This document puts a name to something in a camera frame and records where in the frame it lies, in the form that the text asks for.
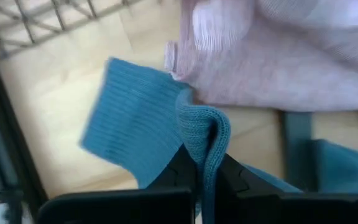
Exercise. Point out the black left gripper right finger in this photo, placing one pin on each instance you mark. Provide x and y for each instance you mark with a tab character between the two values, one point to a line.
244	199

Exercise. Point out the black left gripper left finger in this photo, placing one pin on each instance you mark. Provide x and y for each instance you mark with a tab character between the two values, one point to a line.
182	174

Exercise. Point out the teal ribbed sock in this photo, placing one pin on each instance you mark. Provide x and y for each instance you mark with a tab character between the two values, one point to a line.
135	118

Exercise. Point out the pink button shirt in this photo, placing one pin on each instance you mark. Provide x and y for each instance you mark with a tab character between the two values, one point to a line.
259	71

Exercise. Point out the black aluminium table frame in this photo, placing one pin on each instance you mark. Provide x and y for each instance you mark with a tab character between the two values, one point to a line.
5	133

